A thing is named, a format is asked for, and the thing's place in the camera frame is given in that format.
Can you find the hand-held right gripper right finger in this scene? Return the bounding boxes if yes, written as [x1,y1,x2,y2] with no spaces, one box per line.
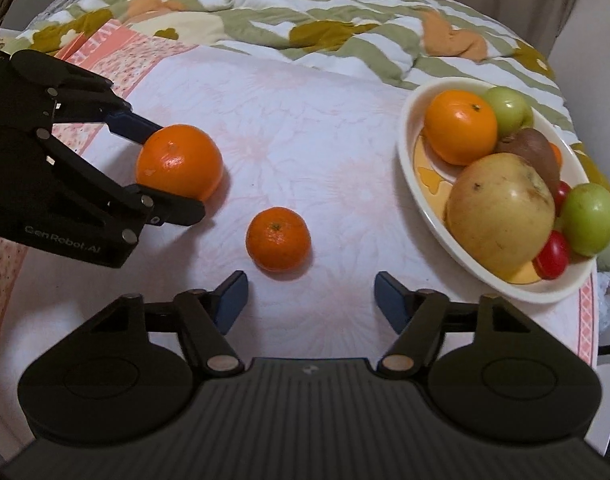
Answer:
[374,271,531,376]

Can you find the floral green white blanket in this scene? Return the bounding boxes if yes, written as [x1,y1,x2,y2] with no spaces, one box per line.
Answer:
[15,0,610,256]

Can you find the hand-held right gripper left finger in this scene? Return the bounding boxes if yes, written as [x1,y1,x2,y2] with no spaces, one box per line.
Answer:
[87,270,249,375]

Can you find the cream oval plate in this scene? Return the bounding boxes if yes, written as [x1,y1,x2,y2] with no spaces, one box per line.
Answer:
[396,77,605,306]

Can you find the yellow pear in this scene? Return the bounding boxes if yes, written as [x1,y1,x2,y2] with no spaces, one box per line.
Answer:
[445,154,556,270]

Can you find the small green apple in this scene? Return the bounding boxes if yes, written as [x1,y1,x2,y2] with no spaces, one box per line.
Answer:
[482,86,534,136]

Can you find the oval red tomato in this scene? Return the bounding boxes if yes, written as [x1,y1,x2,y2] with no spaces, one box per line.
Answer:
[534,230,571,279]

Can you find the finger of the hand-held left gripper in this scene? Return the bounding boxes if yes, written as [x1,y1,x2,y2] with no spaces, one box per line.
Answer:
[37,129,207,247]
[10,49,166,147]

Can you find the brown kiwi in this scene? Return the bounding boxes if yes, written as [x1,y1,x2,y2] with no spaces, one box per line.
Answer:
[495,127,561,193]

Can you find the large orange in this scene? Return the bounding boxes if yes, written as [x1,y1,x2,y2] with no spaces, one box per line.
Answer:
[136,124,224,202]
[424,89,499,166]

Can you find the grey patterned cloth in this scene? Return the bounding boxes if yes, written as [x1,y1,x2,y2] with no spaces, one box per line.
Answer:
[32,0,94,28]

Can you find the large green apple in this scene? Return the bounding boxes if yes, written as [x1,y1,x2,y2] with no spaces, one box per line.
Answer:
[560,183,610,257]

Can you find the round red tomato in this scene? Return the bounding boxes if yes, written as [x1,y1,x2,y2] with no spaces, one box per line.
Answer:
[552,180,572,216]

